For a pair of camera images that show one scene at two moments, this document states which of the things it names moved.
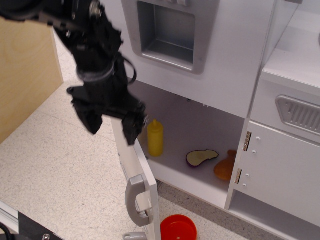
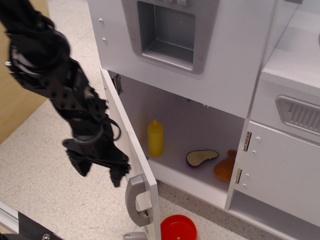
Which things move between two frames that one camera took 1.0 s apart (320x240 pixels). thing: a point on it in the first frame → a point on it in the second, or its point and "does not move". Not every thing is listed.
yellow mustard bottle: x=155 y=139 does not move
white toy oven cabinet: x=275 y=181 does not move
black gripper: x=110 y=94 → x=98 y=147
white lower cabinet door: x=279 y=169 does not move
